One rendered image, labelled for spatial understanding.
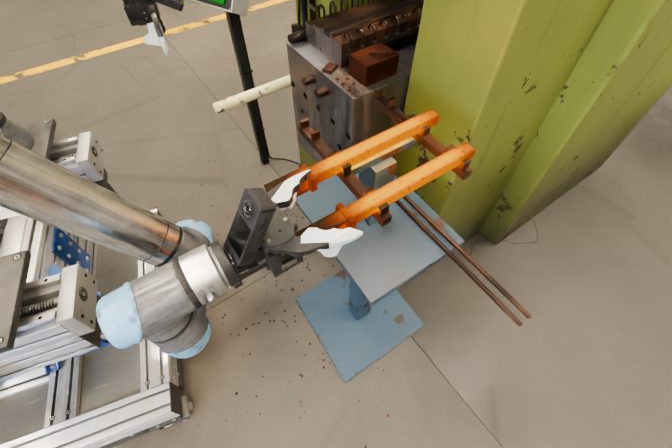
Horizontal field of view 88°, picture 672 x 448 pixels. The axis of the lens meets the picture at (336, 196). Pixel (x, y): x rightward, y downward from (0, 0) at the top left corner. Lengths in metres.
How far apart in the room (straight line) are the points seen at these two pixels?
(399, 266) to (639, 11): 0.88
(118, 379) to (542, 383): 1.54
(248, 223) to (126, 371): 1.10
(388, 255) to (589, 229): 1.49
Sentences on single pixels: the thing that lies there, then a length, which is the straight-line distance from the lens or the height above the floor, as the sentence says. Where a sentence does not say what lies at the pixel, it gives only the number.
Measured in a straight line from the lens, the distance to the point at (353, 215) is 0.62.
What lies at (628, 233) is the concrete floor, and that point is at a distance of 2.33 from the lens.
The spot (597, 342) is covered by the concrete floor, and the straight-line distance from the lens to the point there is 1.90.
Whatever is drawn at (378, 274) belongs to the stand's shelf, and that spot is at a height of 0.74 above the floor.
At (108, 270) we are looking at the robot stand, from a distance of 1.72.
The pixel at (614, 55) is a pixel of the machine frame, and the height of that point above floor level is 1.00.
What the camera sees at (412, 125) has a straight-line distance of 0.80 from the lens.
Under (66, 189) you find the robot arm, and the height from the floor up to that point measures 1.16.
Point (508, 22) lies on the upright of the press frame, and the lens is 0.88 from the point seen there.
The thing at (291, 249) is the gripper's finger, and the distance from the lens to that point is 0.50.
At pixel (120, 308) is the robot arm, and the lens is 0.52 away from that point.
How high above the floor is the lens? 1.51
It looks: 51 degrees down
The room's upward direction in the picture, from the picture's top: straight up
